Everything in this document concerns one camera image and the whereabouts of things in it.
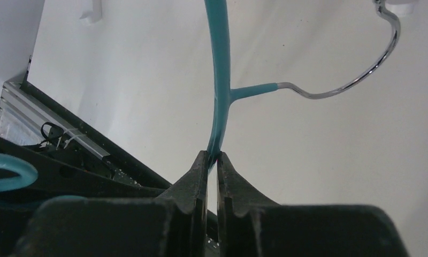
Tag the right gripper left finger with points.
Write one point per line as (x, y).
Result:
(172, 224)

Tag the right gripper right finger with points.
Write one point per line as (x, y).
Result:
(251, 224)

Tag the blue wire hanger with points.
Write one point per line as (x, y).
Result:
(224, 95)

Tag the right rack foot white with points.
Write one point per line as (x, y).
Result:
(401, 8)

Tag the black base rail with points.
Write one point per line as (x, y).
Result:
(94, 167)

